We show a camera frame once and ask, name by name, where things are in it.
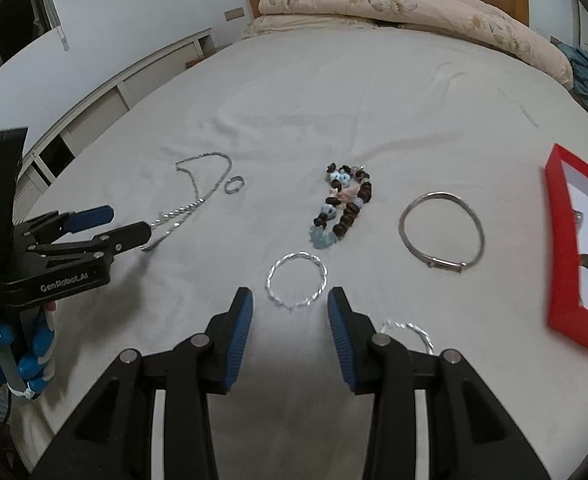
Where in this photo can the blue white gloved hand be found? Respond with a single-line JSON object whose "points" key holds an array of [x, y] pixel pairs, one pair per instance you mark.
{"points": [[36, 366]]}

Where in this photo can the wall switch plate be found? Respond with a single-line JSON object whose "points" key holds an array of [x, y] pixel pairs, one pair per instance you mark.
{"points": [[234, 14]]}

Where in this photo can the plain silver bangle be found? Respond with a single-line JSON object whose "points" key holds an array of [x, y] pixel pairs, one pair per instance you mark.
{"points": [[434, 262]]}

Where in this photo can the blue crumpled cloth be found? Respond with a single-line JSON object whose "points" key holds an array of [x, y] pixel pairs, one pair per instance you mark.
{"points": [[578, 59]]}

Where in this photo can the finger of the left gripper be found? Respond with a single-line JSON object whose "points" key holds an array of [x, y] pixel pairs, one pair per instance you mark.
{"points": [[88, 219], [107, 245]]}

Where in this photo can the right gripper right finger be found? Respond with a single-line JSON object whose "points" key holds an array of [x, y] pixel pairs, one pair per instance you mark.
{"points": [[470, 434]]}

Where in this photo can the red jewelry box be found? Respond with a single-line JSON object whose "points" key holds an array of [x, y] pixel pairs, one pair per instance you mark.
{"points": [[567, 181]]}

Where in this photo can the white bed sheet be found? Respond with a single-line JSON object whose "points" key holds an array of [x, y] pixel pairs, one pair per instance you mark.
{"points": [[420, 113]]}

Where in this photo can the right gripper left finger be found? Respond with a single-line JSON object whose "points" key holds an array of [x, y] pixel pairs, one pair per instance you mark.
{"points": [[109, 434]]}

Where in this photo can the floral beige comforter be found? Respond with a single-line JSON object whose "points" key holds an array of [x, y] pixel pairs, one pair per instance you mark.
{"points": [[471, 20]]}

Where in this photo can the white low cabinet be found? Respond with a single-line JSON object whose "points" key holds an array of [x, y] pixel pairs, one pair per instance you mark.
{"points": [[89, 118]]}

